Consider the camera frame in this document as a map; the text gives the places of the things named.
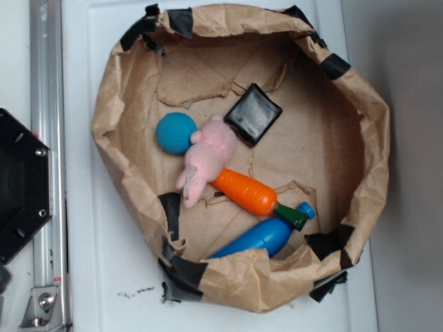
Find brown paper bag bin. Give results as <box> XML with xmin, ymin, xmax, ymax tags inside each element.
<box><xmin>91</xmin><ymin>4</ymin><xmax>390</xmax><ymax>313</ymax></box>

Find black square box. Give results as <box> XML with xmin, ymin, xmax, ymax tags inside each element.
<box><xmin>224</xmin><ymin>83</ymin><xmax>283</xmax><ymax>147</ymax></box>

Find pink plush pig toy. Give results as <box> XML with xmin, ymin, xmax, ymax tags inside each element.
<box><xmin>176</xmin><ymin>114</ymin><xmax>237</xmax><ymax>208</ymax></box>

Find metal corner bracket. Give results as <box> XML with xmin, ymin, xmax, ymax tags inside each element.
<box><xmin>18</xmin><ymin>286</ymin><xmax>63</xmax><ymax>331</ymax></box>

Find blue plastic toy bottle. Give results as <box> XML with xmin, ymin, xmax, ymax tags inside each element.
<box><xmin>210</xmin><ymin>218</ymin><xmax>296</xmax><ymax>259</ymax></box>

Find orange toy carrot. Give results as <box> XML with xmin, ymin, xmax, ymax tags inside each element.
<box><xmin>211</xmin><ymin>168</ymin><xmax>316</xmax><ymax>231</ymax></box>

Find aluminium extrusion rail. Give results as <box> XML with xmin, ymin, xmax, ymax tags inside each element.
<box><xmin>30</xmin><ymin>1</ymin><xmax>72</xmax><ymax>331</ymax></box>

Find blue textured ball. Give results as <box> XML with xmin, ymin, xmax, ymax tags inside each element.
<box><xmin>156</xmin><ymin>112</ymin><xmax>197</xmax><ymax>155</ymax></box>

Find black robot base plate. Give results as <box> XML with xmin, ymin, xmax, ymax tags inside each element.
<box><xmin>1</xmin><ymin>109</ymin><xmax>51</xmax><ymax>265</ymax></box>

